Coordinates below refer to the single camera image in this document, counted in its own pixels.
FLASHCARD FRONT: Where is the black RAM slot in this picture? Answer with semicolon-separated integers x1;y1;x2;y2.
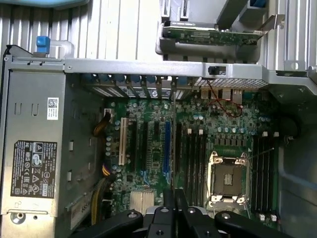
252;135;259;214
263;135;269;214
202;131;209;206
185;128;193;206
268;132;277;221
196;128;203;206
257;132;264;220
191;131;198;206

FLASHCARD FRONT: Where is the silver chipset heatsink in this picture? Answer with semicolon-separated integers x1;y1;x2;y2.
129;190;155;213

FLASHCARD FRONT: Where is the blue expansion slot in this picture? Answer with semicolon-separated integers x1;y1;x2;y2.
163;120;172;180

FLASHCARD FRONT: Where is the long black expansion slot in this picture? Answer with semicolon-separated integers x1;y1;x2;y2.
174;122;182;174
141;121;149;172
128;118;137;172

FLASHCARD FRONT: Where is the white expansion slot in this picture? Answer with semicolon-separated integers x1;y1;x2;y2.
118;117;127;166

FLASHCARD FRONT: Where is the thin metal locking lever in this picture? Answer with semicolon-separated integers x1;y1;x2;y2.
249;147;275;160

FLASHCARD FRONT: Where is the green motherboard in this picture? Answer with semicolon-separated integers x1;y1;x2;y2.
101;90;280;229

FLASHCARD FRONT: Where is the grey metal PC case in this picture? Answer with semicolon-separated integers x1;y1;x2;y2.
0;44;317;238

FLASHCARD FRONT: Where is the rear port block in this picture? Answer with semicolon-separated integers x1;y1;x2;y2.
200;87;244;104

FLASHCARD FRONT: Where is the black rating label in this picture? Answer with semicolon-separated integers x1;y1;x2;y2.
10;140;58;199

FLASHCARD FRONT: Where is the white barcode sticker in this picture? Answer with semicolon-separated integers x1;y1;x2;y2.
46;97;60;121

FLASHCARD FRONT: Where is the grey power supply unit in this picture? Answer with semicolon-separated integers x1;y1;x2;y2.
0;66;69;218

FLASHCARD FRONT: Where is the blue case latch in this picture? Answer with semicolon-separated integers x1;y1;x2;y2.
35;36;51;55

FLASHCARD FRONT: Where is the CPU socket with metal frame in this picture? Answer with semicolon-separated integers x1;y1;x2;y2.
207;150;251;207

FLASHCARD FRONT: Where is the yellow and black cable bundle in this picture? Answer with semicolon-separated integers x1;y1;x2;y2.
90;115;116;225

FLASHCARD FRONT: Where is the red wire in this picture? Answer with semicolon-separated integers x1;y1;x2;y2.
206;80;244;118

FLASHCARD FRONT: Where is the black intrusion switch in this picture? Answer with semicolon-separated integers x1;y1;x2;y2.
208;65;227;75

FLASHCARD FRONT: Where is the graphics card with metal bracket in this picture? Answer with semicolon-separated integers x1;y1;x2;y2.
162;14;286;46

